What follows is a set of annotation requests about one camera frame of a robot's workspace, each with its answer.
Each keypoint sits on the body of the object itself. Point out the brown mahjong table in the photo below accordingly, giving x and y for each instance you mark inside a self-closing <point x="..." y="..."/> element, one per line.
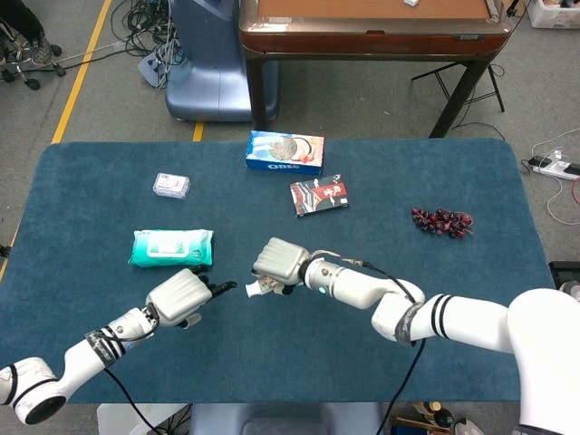
<point x="376" y="36"/>

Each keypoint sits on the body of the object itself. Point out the person in black clothes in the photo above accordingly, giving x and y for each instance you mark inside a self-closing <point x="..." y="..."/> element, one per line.
<point x="25" y="22"/>

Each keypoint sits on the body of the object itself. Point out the green wet wipes pack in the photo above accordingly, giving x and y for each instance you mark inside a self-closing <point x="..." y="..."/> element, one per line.
<point x="170" y="248"/>

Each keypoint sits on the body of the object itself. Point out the small item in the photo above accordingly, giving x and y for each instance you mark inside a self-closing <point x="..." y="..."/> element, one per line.
<point x="258" y="288"/>

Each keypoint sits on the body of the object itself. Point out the grey robot torso base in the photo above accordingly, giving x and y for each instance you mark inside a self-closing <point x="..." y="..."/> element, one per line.
<point x="285" y="419"/>

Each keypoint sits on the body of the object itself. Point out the red grape bunch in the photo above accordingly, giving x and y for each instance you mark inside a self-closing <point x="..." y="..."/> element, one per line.
<point x="441" y="222"/>

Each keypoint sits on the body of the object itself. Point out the small clear plastic box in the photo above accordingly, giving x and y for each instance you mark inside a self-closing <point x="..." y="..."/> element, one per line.
<point x="171" y="186"/>

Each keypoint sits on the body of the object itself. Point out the white plastic basket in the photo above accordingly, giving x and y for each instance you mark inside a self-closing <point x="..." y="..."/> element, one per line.
<point x="553" y="13"/>

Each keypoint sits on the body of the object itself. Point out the wheeled chair base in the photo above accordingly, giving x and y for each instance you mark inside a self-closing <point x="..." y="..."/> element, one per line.
<point x="27" y="72"/>

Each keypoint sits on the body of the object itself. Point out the blue table carpet mat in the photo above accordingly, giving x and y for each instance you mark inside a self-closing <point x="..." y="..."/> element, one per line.
<point x="317" y="353"/>

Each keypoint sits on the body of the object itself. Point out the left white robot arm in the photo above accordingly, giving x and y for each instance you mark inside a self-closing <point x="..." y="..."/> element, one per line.
<point x="68" y="362"/>

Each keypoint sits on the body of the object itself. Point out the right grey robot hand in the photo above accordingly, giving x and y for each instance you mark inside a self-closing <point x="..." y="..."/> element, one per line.
<point x="281" y="263"/>

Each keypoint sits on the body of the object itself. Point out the red black snack box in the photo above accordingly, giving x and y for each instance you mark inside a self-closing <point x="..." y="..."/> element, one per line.
<point x="319" y="196"/>

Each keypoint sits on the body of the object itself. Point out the white power strip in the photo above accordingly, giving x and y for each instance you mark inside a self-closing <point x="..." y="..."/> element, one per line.
<point x="555" y="167"/>

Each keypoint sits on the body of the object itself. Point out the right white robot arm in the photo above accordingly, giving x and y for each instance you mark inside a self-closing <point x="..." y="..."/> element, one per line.
<point x="430" y="317"/>

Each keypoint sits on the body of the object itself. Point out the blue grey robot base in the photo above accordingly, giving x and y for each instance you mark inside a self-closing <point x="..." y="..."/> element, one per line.
<point x="213" y="68"/>

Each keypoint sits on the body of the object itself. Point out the blue Oreo cookie box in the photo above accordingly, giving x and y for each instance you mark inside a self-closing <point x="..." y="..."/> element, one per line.
<point x="283" y="154"/>

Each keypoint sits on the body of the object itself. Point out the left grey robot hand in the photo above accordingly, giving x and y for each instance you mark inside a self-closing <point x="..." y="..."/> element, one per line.
<point x="181" y="296"/>

